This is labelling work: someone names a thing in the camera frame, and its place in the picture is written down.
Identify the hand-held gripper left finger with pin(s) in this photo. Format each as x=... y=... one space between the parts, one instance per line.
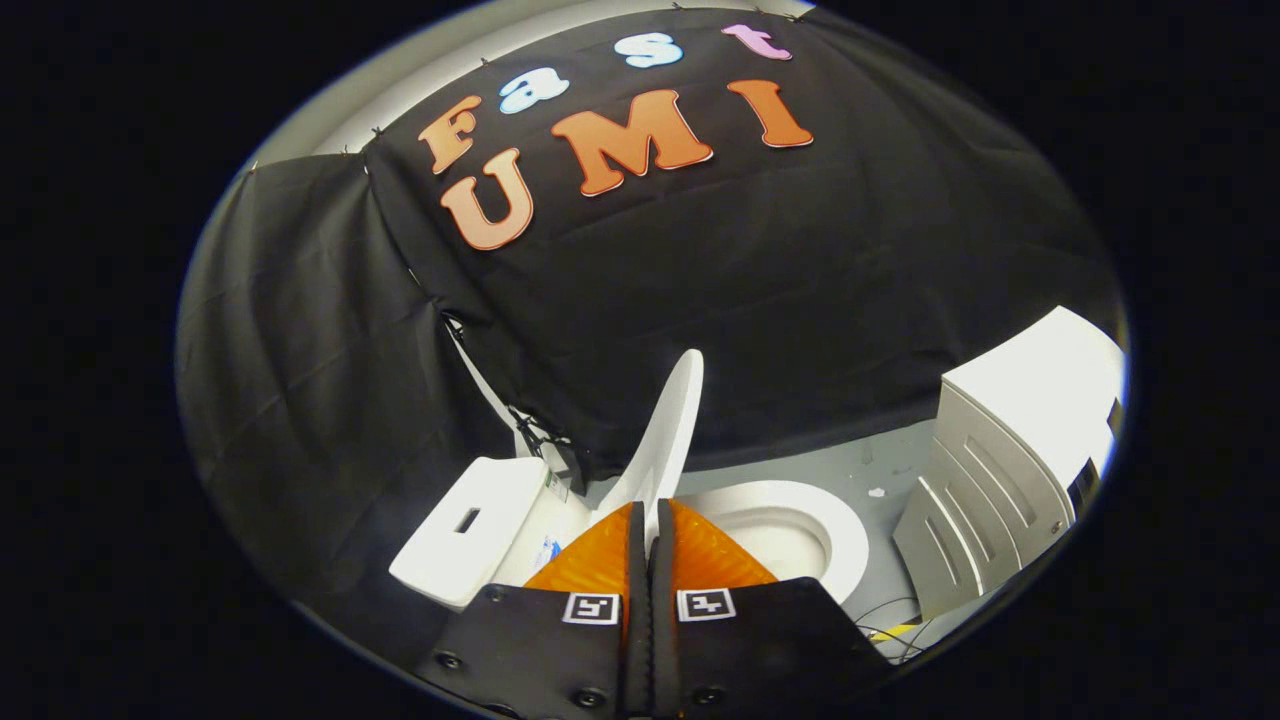
x=637 y=620

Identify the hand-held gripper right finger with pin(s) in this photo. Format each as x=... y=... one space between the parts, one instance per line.
x=663 y=620

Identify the white toilet lid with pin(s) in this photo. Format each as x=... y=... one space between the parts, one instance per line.
x=665 y=440

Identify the white ceramic toilet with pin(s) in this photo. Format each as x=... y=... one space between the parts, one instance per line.
x=470 y=525

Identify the black backdrop cloth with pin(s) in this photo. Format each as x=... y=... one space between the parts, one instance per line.
x=750 y=300

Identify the white ribbed cabinet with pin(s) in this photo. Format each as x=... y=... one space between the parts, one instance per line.
x=1010 y=440

